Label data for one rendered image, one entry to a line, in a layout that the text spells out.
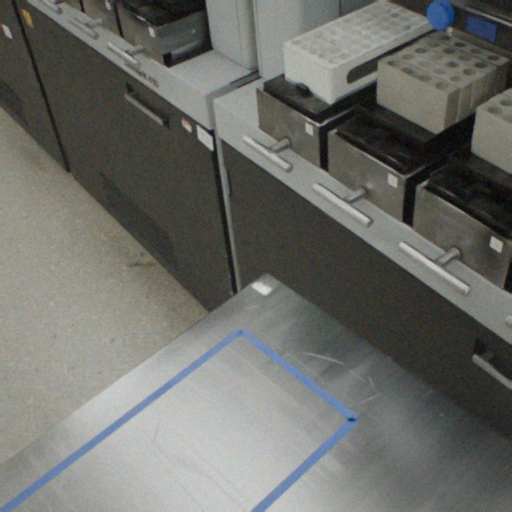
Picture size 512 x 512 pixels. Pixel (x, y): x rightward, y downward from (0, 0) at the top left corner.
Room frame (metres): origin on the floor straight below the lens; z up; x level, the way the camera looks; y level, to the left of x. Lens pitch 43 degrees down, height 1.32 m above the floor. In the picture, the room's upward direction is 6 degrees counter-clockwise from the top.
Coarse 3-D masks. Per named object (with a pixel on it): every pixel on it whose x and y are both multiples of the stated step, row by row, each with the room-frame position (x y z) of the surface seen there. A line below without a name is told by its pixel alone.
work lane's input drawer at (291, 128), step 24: (264, 96) 0.87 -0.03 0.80; (288, 96) 0.84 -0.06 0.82; (312, 96) 0.83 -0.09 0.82; (360, 96) 0.83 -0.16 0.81; (264, 120) 0.88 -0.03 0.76; (288, 120) 0.83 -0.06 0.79; (312, 120) 0.79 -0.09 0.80; (336, 120) 0.79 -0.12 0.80; (288, 144) 0.82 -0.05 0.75; (312, 144) 0.79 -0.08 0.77; (288, 168) 0.77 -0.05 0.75
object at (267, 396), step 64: (256, 320) 0.44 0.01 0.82; (320, 320) 0.43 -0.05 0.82; (128, 384) 0.38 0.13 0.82; (192, 384) 0.38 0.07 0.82; (256, 384) 0.37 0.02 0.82; (320, 384) 0.36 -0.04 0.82; (384, 384) 0.36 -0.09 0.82; (64, 448) 0.33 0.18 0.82; (128, 448) 0.32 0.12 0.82; (192, 448) 0.31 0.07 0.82; (256, 448) 0.31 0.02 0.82; (320, 448) 0.30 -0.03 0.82; (384, 448) 0.30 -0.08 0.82; (448, 448) 0.29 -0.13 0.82
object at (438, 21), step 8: (440, 0) 0.70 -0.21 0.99; (432, 8) 0.70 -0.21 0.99; (440, 8) 0.69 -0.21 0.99; (448, 8) 0.69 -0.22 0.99; (432, 16) 0.70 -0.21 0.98; (440, 16) 0.69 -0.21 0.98; (448, 16) 0.68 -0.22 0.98; (432, 24) 0.70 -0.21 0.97; (440, 24) 0.69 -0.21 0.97; (448, 24) 0.68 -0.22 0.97
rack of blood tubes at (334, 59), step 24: (336, 24) 0.94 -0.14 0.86; (360, 24) 0.94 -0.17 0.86; (384, 24) 0.92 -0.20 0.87; (408, 24) 0.91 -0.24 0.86; (288, 48) 0.88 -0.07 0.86; (312, 48) 0.87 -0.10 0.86; (336, 48) 0.87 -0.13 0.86; (360, 48) 0.86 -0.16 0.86; (384, 48) 0.87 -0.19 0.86; (288, 72) 0.88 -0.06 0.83; (312, 72) 0.84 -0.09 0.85; (336, 72) 0.82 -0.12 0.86; (360, 72) 0.90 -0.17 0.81; (336, 96) 0.82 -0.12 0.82
